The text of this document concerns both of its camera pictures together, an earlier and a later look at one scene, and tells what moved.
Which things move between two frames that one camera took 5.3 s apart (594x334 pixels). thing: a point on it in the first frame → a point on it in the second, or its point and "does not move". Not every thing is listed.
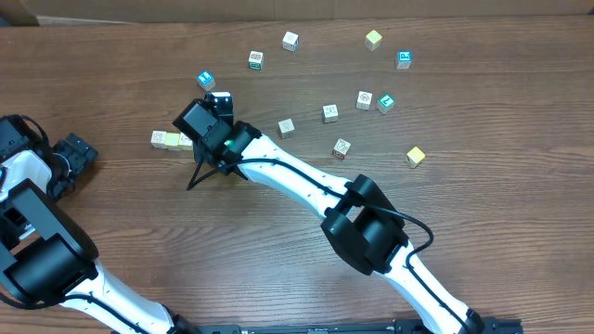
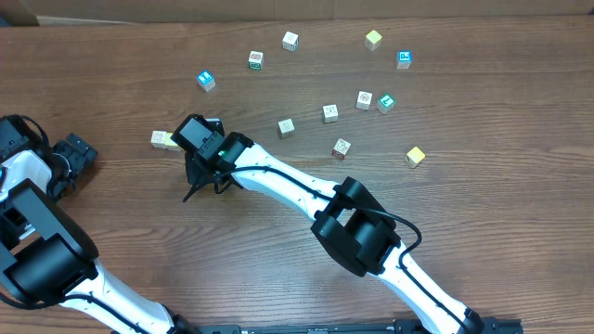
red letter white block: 159,139 does not move
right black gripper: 202,151 → 197,175
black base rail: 365,327 does not move
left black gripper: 77,160 does not move
